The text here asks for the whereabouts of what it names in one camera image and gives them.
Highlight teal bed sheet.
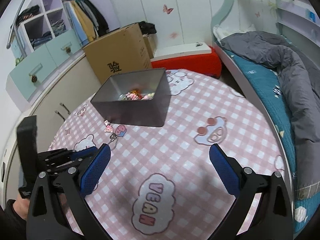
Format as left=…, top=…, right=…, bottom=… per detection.
left=224, top=50, right=319, bottom=233

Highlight purple stair shelf unit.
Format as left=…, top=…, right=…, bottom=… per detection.
left=7, top=0, right=73, bottom=59

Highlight grey duvet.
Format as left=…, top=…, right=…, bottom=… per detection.
left=220, top=31, right=319, bottom=199

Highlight metal stair handrail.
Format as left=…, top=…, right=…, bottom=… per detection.
left=6, top=0, right=38, bottom=59

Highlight grey metal tin box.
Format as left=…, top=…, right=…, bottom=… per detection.
left=91, top=68, right=171, bottom=127

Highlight tall cardboard box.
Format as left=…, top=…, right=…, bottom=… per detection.
left=83, top=23, right=152, bottom=84

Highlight pink bear charm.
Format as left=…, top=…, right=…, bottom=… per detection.
left=124, top=92, right=140, bottom=101

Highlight teal drawer cabinet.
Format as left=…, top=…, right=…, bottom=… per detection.
left=6, top=29, right=82, bottom=112

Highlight pink butterfly sticker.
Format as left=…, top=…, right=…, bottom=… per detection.
left=163, top=4, right=174, bottom=15

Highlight cream lower cabinet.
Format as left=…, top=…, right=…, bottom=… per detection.
left=1, top=54, right=100, bottom=205

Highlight red storage bench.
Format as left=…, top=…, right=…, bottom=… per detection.
left=151, top=47, right=222, bottom=79

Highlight white wardrobe doors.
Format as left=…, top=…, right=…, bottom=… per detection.
left=111, top=0, right=223, bottom=48

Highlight person left hand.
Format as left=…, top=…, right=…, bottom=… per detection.
left=13, top=194, right=30, bottom=220

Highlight pink checkered tablecloth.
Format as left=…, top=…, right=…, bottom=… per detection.
left=47, top=70, right=285, bottom=239

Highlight teal bunk bed frame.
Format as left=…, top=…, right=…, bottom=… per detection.
left=209, top=0, right=320, bottom=181

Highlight purple wall shelves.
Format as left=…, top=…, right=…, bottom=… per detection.
left=274, top=0, right=320, bottom=53

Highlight hanging clothes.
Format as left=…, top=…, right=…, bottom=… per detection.
left=63, top=0, right=110, bottom=47

